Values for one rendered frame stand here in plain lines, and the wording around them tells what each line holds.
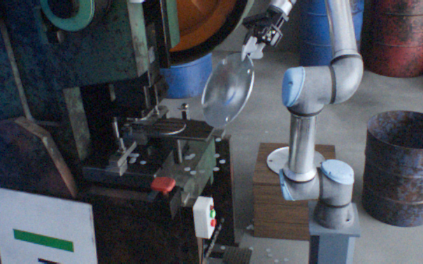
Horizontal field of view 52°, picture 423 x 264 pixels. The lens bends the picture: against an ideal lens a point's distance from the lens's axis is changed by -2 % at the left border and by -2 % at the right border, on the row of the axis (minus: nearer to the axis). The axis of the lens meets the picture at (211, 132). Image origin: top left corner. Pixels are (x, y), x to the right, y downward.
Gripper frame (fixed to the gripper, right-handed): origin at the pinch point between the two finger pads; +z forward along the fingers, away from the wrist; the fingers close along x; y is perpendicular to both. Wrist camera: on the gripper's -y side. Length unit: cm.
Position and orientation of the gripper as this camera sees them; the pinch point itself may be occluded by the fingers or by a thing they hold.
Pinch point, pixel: (243, 58)
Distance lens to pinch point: 158.5
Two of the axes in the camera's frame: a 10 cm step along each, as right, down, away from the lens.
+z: -5.2, 8.5, -0.1
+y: 5.8, 3.5, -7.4
